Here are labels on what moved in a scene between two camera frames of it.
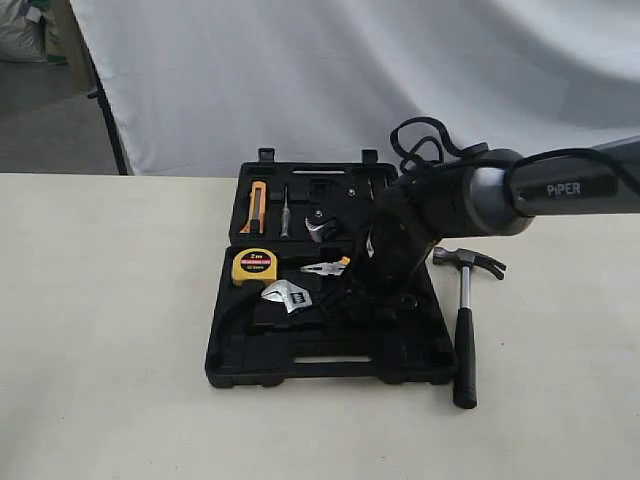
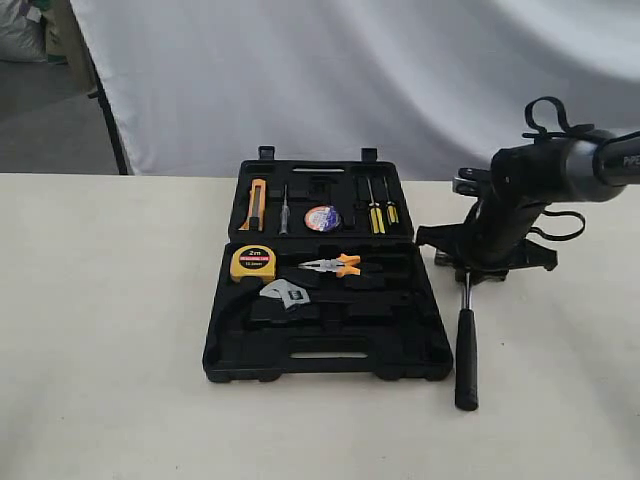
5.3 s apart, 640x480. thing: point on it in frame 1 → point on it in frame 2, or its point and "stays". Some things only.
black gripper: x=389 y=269 → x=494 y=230
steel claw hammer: x=464 y=369 stays
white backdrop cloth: x=199 y=87 stays
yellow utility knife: x=256 y=218 stays
